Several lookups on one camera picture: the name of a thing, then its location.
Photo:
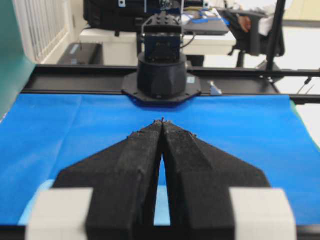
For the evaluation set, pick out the black aluminium frame rail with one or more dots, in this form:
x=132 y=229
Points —
x=119 y=80

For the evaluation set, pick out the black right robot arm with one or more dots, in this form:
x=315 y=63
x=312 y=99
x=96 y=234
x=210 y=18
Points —
x=162 y=68

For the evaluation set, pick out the blue table cloth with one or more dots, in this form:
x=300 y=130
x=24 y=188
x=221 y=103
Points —
x=44 y=133

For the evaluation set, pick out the black office chair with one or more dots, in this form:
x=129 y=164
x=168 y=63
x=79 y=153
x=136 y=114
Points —
x=244 y=25

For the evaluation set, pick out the black case on floor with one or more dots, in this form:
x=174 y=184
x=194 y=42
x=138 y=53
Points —
x=82 y=54

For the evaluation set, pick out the green backdrop panel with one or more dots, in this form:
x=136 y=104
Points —
x=15 y=67

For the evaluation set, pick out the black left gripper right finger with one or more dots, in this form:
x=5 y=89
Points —
x=216 y=196

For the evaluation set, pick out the white side table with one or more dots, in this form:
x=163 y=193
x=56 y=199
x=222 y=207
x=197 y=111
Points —
x=122 y=50

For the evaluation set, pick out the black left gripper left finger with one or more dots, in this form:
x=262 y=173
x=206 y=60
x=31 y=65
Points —
x=105 y=196

